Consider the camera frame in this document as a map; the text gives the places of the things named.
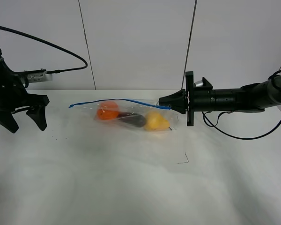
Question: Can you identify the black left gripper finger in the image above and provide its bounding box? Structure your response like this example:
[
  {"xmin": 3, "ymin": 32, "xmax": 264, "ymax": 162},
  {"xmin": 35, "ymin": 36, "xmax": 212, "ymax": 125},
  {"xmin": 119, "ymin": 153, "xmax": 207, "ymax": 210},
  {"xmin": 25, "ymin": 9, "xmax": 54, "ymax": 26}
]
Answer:
[
  {"xmin": 0, "ymin": 111, "xmax": 19, "ymax": 133},
  {"xmin": 26, "ymin": 105, "xmax": 47, "ymax": 131}
]

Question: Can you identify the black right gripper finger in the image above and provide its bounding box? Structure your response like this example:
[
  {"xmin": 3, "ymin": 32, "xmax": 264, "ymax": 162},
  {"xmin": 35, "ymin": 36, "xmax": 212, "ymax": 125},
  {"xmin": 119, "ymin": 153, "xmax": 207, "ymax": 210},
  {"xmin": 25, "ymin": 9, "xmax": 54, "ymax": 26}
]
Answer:
[{"xmin": 158, "ymin": 90, "xmax": 187, "ymax": 114}]

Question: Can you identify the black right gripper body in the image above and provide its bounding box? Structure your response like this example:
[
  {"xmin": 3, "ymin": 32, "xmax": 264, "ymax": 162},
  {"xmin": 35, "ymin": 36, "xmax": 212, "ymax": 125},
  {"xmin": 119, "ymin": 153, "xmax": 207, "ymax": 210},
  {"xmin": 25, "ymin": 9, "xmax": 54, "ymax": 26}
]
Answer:
[{"xmin": 185, "ymin": 71, "xmax": 212, "ymax": 127}]

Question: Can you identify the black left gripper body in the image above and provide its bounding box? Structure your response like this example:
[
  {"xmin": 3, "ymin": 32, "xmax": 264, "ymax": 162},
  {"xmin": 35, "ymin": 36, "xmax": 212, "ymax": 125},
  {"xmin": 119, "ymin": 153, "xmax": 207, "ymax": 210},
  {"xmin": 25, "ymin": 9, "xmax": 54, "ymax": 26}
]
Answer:
[{"xmin": 0, "ymin": 58, "xmax": 49, "ymax": 113}]

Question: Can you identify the clear zip bag blue strip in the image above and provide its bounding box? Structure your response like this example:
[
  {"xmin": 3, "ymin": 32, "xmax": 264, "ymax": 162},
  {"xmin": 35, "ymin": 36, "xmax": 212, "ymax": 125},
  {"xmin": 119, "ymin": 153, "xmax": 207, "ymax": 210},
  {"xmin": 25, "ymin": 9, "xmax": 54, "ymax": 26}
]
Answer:
[{"xmin": 68, "ymin": 97, "xmax": 180, "ymax": 134}]

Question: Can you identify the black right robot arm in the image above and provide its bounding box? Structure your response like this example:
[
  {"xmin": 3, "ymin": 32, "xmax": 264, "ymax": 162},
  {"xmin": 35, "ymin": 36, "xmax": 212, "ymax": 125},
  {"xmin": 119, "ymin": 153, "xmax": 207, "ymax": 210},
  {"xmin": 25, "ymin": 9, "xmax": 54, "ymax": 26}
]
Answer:
[{"xmin": 158, "ymin": 70, "xmax": 281, "ymax": 126}]

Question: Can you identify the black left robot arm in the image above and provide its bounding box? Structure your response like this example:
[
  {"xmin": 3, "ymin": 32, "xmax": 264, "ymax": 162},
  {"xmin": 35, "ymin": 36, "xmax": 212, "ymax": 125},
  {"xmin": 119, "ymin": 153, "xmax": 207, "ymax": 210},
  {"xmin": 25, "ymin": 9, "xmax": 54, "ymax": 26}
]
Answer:
[{"xmin": 0, "ymin": 49, "xmax": 49, "ymax": 133}]

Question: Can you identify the yellow pear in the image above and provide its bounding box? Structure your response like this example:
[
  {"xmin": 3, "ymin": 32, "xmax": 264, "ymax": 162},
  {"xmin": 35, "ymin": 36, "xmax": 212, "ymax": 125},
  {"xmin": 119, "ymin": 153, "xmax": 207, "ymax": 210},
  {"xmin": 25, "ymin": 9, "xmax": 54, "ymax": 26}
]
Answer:
[{"xmin": 144, "ymin": 111, "xmax": 170, "ymax": 131}]

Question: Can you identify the dark purple eggplant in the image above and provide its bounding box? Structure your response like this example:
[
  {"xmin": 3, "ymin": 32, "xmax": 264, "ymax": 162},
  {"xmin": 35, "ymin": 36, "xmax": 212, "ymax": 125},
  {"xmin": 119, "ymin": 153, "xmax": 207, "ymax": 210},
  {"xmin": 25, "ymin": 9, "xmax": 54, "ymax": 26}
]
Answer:
[{"xmin": 117, "ymin": 112, "xmax": 147, "ymax": 128}]

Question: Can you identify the orange fruit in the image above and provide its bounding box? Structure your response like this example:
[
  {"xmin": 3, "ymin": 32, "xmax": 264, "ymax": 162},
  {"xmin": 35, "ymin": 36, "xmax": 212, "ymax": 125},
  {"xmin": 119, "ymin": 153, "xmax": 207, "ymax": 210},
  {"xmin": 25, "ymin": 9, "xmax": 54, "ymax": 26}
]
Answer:
[{"xmin": 96, "ymin": 101, "xmax": 119, "ymax": 120}]

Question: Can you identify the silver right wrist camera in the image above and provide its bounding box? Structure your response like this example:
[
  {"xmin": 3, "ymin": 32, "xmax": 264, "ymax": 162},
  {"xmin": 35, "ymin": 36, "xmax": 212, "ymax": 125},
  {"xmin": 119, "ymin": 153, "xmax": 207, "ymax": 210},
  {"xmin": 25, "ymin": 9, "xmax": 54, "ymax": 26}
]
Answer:
[{"xmin": 193, "ymin": 77, "xmax": 213, "ymax": 90}]

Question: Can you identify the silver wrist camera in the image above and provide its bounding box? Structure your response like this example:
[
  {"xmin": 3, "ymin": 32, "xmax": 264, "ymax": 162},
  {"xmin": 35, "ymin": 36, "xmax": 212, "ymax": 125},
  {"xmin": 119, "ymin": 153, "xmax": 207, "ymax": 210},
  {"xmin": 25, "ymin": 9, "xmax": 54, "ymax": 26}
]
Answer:
[
  {"xmin": 19, "ymin": 69, "xmax": 53, "ymax": 83},
  {"xmin": 193, "ymin": 77, "xmax": 213, "ymax": 90}
]

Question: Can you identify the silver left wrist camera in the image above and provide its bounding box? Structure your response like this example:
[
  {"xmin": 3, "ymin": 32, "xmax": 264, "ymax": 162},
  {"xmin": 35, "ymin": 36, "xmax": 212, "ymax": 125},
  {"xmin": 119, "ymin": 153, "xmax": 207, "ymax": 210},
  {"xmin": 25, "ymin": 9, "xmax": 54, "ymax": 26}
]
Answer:
[{"xmin": 19, "ymin": 69, "xmax": 53, "ymax": 83}]

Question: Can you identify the black left camera cable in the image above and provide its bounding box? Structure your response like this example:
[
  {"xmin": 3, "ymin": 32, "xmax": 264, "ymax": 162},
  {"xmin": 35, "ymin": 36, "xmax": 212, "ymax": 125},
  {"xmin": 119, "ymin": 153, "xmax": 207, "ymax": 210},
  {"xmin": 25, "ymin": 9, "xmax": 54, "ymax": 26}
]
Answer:
[{"xmin": 0, "ymin": 23, "xmax": 88, "ymax": 75}]

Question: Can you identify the black camera cable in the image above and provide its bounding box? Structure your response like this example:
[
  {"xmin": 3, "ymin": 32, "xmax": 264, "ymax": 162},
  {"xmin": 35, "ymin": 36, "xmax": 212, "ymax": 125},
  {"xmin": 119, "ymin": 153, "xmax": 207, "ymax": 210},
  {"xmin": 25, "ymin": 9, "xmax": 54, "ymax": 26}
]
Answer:
[
  {"xmin": 0, "ymin": 23, "xmax": 88, "ymax": 75},
  {"xmin": 202, "ymin": 69, "xmax": 281, "ymax": 141}
]

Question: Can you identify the black right camera cable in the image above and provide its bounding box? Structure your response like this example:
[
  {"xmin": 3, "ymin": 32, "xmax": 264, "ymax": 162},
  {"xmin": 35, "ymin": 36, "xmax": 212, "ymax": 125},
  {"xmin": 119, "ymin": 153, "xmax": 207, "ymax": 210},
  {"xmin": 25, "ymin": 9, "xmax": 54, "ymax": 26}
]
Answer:
[{"xmin": 202, "ymin": 69, "xmax": 281, "ymax": 141}]

